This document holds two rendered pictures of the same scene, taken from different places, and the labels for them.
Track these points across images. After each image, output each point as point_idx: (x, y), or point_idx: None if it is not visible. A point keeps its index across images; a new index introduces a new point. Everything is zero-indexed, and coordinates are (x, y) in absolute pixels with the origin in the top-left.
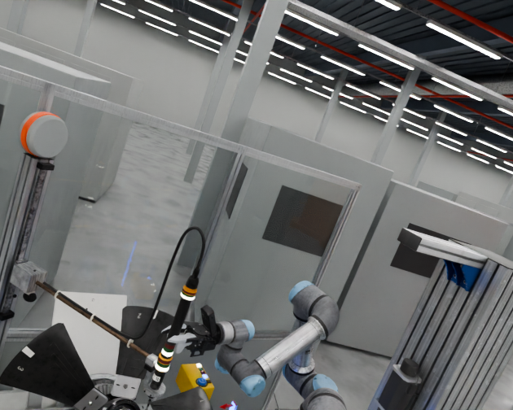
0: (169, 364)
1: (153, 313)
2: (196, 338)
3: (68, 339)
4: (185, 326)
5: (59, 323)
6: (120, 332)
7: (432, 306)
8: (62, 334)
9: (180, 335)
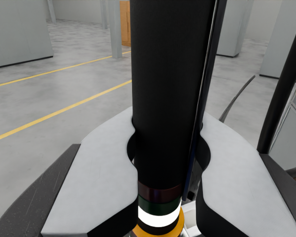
0: (129, 233)
1: (284, 66)
2: (27, 222)
3: (236, 97)
4: (242, 219)
5: (254, 75)
6: None
7: None
8: (241, 89)
9: (126, 128)
